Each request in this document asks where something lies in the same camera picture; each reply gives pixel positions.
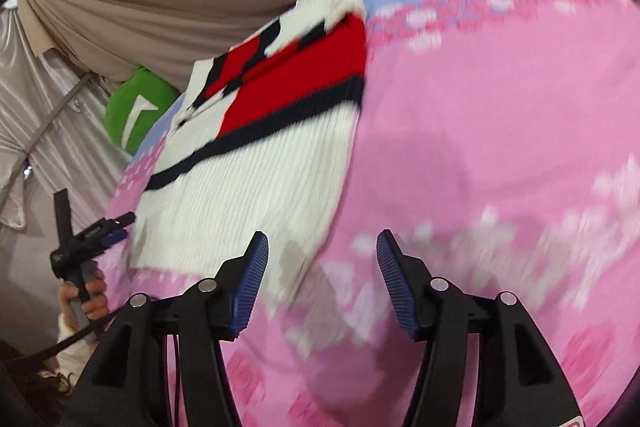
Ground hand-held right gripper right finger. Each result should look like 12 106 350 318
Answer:
375 229 583 427

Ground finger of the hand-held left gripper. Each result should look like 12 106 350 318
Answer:
100 212 137 230
101 229 129 249

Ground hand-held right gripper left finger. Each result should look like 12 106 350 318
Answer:
60 231 271 427

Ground white red navy knit sweater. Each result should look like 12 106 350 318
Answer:
127 0 369 303

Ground person's left forearm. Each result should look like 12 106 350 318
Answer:
56 311 96 375

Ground person's left hand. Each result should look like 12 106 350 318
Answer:
59 268 111 321

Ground silver satin curtain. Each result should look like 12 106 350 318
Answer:
0 7 131 233

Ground green pillow with white mark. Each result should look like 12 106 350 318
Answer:
104 66 182 155

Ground grey metal rod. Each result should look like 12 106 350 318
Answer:
20 72 96 168

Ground pink floral blanket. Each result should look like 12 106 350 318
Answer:
102 0 640 427

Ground black cable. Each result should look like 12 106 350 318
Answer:
0 307 126 363

